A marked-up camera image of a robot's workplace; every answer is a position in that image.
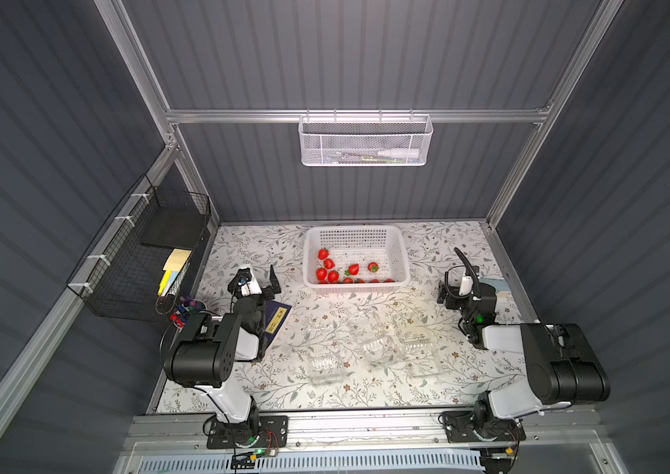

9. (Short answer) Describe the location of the white plastic perforated basket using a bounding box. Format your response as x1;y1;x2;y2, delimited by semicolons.
302;225;411;294

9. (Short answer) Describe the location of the clear clamshell container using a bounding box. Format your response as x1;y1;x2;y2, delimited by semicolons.
352;324;401;367
306;351;347;385
397;327;443;377

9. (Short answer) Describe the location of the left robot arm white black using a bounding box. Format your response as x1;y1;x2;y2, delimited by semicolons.
163;266;281;429

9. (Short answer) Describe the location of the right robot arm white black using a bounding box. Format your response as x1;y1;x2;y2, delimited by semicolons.
438;248;611;444

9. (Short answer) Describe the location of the dark blue booklet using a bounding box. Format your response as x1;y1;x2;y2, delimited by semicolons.
265;300;293;336

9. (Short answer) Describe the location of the light blue sponge block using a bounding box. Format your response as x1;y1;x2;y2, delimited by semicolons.
480;278;512;293

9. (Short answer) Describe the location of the pink cup with markers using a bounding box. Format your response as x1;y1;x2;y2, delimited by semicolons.
170;296;206;329

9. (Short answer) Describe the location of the yellow sticky notes pad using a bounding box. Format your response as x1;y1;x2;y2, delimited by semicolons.
158;249;192;296

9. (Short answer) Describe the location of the black notebook in basket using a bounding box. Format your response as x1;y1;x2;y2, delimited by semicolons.
140;207;206;250

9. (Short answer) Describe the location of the white marker in basket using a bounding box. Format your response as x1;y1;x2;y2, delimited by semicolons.
376;148;422;162

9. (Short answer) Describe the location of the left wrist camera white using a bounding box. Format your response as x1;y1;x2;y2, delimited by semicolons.
238;276;263;297

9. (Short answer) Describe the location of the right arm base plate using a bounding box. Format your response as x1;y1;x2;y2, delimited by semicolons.
438;410;527;444

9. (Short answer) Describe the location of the black wire wall basket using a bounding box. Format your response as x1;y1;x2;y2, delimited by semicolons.
67;177;211;323

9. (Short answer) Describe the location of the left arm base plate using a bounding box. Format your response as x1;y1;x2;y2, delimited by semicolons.
202;416;289;450

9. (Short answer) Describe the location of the white wire mesh wall basket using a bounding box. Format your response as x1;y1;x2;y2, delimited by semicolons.
297;112;434;167

